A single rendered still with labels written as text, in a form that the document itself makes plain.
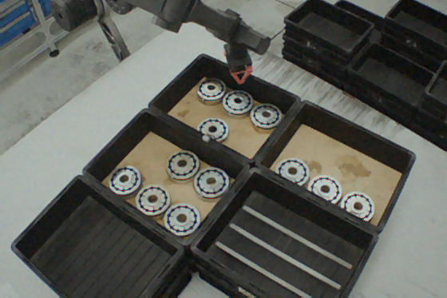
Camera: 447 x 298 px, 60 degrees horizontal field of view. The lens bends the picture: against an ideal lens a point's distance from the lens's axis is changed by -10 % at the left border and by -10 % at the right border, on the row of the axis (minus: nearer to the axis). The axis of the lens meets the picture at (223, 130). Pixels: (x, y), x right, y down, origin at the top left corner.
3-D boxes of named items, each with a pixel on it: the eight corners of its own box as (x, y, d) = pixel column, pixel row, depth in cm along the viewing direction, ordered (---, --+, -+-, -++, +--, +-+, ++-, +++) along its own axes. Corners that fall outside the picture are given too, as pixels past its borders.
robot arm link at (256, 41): (224, 6, 110) (210, 34, 112) (259, 22, 105) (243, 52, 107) (243, 17, 120) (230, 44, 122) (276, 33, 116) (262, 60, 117)
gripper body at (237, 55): (243, 45, 129) (243, 26, 124) (252, 67, 123) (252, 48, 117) (223, 49, 129) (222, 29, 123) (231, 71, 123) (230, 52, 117)
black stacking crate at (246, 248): (192, 264, 112) (188, 248, 103) (251, 187, 127) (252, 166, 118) (318, 341, 97) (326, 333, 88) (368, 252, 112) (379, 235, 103)
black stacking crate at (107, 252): (26, 262, 112) (9, 247, 103) (90, 193, 127) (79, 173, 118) (123, 348, 98) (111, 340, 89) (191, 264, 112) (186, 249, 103)
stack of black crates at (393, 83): (336, 113, 230) (346, 68, 203) (361, 83, 244) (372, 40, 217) (397, 149, 213) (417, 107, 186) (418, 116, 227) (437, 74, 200)
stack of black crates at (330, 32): (277, 80, 247) (282, 18, 211) (305, 54, 260) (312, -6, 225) (334, 113, 230) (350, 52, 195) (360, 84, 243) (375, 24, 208)
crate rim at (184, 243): (81, 176, 120) (79, 172, 118) (146, 110, 134) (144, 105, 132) (187, 251, 105) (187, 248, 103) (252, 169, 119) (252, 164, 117)
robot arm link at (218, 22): (170, -34, 72) (144, 19, 75) (196, -22, 71) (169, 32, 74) (227, 5, 114) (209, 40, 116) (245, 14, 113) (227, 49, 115)
